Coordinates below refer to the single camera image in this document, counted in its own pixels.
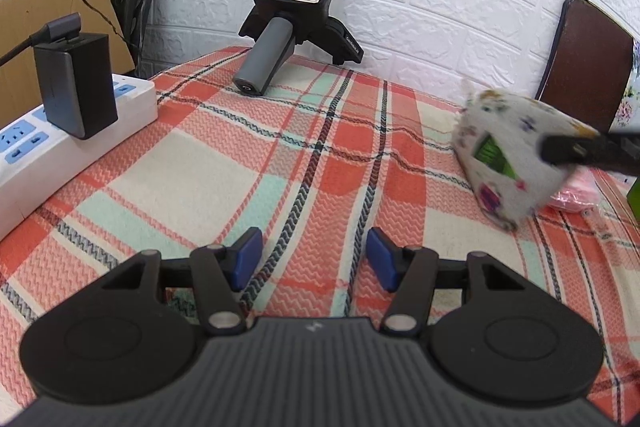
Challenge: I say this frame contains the black power adapter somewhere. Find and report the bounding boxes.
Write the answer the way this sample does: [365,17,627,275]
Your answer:
[34,32,118,140]

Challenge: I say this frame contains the handheld device with screen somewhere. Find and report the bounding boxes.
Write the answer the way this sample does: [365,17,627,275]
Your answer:
[233,0,363,96]

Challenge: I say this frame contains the white power strip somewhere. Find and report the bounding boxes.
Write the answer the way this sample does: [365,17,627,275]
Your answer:
[1,75,157,236]

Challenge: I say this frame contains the green edged storage box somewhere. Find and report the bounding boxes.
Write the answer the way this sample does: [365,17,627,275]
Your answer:
[627,179,640,221]

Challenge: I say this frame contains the brown wooden headboard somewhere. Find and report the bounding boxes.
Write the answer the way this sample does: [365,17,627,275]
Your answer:
[536,0,636,132]

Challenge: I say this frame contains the black adapter cable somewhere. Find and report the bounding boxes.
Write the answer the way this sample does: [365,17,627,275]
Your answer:
[0,0,141,68]

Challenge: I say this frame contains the floral white pillow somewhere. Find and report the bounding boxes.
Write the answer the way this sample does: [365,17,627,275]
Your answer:
[610,40,640,131]

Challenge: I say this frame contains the pink plastic packet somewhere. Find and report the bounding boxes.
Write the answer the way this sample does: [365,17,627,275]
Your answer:
[548,167,601,213]

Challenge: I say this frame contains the floral fabric pouch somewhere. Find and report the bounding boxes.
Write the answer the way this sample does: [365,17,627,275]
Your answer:
[451,89,599,232]

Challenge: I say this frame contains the plaid bed blanket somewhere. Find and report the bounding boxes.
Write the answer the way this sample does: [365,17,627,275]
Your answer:
[1,46,639,423]

